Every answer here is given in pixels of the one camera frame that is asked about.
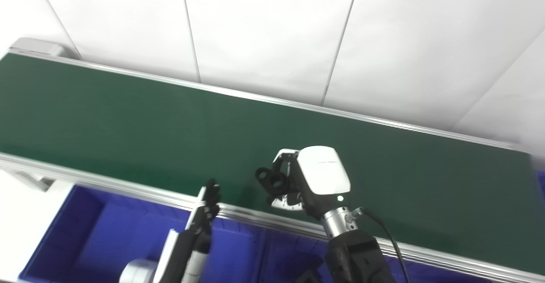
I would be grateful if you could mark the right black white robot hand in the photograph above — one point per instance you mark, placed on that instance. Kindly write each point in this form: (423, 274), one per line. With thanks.
(323, 172)

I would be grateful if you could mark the green conveyor belt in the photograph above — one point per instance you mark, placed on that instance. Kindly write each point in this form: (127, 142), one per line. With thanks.
(127, 121)
(127, 192)

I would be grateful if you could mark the black flange part with holes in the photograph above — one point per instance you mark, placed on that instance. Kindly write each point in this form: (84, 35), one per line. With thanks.
(272, 180)

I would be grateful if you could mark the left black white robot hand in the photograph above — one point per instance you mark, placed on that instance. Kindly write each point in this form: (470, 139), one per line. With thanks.
(183, 253)

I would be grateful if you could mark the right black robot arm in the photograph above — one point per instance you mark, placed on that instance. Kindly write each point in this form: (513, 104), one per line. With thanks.
(357, 257)

